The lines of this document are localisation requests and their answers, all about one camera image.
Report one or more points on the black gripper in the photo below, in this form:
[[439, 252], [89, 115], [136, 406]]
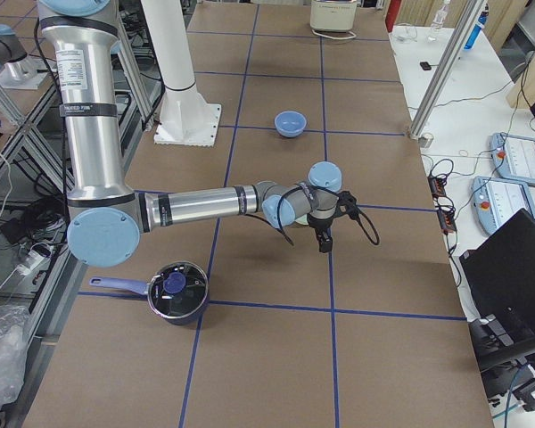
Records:
[[319, 225]]

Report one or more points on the blue bowl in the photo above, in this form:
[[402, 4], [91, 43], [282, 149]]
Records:
[[290, 124]]

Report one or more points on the green bowl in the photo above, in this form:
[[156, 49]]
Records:
[[302, 221]]

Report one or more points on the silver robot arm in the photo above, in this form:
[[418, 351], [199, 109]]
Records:
[[107, 217]]

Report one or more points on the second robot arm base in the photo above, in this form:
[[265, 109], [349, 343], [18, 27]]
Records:
[[17, 69]]

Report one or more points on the orange black usb hub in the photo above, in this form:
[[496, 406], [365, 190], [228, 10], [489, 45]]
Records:
[[445, 208]]

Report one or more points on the blue saucepan with glass lid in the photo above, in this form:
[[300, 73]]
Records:
[[179, 292]]

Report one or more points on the lower teach pendant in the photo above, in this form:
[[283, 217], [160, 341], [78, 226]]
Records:
[[496, 200]]

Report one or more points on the teach pendant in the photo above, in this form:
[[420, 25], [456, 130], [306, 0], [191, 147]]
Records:
[[514, 156], [496, 200]]

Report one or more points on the black laptop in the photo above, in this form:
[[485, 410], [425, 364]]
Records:
[[501, 271]]

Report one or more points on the upper teach pendant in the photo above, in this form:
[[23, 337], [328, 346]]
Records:
[[514, 156]]

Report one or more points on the white appliance box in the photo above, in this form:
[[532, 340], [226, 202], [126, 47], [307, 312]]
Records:
[[333, 15]]

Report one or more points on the clear plastic bottle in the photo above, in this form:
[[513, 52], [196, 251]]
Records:
[[439, 18]]

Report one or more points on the blue water bottle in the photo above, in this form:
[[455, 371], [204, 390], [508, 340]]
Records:
[[478, 27]]

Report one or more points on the crumpled plastic bag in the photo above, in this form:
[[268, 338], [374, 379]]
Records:
[[13, 350]]

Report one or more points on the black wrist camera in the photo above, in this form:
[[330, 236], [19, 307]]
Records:
[[347, 205]]

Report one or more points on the white camera pillar with base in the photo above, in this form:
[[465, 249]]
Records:
[[185, 116]]

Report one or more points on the aluminium frame post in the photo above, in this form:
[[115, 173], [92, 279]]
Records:
[[461, 33]]

